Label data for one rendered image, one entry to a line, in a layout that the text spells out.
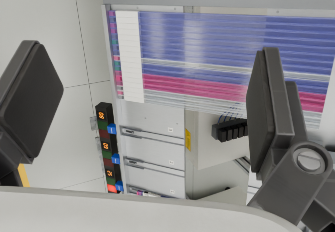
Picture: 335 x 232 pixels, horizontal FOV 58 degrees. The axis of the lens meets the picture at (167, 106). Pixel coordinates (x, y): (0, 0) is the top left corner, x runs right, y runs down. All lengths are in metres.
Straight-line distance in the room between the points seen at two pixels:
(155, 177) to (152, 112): 0.23
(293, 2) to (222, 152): 0.76
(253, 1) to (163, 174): 0.55
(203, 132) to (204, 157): 0.12
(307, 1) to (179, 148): 0.48
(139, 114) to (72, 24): 0.78
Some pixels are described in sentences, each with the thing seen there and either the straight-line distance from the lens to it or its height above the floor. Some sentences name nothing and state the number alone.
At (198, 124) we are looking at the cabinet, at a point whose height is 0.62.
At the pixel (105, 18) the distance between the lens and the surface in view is 0.78.
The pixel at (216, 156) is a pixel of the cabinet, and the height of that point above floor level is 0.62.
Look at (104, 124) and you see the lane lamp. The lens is 0.95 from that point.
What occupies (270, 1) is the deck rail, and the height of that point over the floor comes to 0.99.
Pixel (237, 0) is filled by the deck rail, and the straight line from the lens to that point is 0.67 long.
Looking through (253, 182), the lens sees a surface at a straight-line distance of 0.86.
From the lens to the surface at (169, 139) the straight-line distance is 0.85.
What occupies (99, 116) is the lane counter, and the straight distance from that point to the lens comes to 0.95.
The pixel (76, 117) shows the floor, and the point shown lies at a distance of 1.67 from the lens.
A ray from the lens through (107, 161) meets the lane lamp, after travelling 1.03.
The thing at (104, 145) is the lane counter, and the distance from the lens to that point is 1.00.
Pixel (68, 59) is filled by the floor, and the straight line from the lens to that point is 1.55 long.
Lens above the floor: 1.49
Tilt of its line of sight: 57 degrees down
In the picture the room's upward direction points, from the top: 136 degrees clockwise
